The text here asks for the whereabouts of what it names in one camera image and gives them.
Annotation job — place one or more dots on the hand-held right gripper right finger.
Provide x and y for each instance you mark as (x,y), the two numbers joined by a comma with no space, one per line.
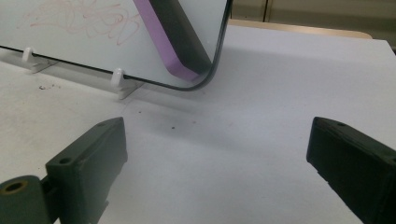
(358,168)

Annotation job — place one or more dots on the white plastic whiteboard stand clip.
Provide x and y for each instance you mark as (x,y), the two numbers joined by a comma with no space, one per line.
(117,77)
(27,54)

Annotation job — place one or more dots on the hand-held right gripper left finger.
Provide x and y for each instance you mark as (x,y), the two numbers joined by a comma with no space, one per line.
(84,168)

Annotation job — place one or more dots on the purple and black whiteboard eraser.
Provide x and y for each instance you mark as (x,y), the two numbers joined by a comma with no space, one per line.
(183,46)

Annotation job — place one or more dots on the white whiteboard with black rim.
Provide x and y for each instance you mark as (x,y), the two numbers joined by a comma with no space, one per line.
(77,56)

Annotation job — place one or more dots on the wooden table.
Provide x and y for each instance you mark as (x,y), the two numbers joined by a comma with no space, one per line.
(295,28)

